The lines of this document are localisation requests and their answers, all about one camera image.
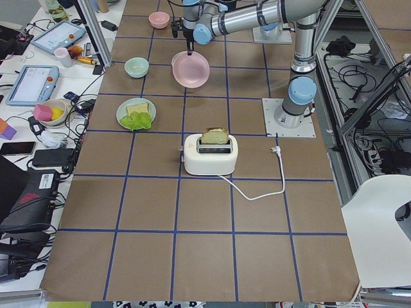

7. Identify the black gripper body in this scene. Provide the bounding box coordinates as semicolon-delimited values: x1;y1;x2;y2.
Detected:
171;18;195;53

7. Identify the pink plate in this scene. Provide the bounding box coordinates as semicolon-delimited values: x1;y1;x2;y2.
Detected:
173;51;210;89

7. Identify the pink bowl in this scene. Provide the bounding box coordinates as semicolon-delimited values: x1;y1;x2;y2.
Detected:
148;12;170;30

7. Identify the white plate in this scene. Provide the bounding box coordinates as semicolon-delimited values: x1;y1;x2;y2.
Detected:
171;51;188;74

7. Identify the green bowl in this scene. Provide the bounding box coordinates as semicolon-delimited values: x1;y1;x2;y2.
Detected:
124;57;150;78

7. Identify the black power adapter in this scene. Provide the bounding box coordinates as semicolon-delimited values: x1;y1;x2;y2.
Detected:
100;21;118;31

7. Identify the bread slice on plate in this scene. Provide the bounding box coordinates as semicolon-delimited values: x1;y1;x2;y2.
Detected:
126;103;149;116

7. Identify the bread slice in toaster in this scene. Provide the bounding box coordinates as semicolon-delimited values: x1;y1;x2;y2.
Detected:
201;128;229;144

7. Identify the green lettuce leaf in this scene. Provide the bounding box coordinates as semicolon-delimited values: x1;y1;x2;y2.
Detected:
119;112;152;131

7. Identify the green plate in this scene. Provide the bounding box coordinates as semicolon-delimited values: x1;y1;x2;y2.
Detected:
116;98;156;128

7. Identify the white toaster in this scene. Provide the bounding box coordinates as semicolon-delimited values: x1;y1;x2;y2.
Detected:
183;133;238;176

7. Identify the far teach pendant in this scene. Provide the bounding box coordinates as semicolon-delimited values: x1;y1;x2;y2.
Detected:
31;21;86;54

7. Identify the teach pendant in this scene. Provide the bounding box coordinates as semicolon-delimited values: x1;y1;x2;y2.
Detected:
5;65;60;107
31;21;86;54

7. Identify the pink cup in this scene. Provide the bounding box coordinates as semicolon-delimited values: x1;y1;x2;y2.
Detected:
53;47;73;68

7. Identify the white fruit bowl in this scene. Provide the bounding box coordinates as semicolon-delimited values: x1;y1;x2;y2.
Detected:
33;98;71;128

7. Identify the near teach pendant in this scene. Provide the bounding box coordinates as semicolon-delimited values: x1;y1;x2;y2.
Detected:
5;65;60;107

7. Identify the purple toy block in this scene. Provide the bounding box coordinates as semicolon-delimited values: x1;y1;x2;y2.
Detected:
0;118;17;140

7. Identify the black smartphone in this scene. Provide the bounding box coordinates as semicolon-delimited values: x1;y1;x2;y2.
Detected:
1;141;37;156

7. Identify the white chair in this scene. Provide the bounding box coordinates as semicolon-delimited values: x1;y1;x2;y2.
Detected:
342;175;410;288

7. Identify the aluminium frame post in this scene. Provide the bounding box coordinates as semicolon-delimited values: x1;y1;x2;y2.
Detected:
74;0;112;68

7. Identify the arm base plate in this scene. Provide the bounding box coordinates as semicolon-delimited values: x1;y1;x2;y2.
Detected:
262;98;316;138
252;27;292;45

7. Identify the white toaster cable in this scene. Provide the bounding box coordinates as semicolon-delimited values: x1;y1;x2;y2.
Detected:
217;146;286;201

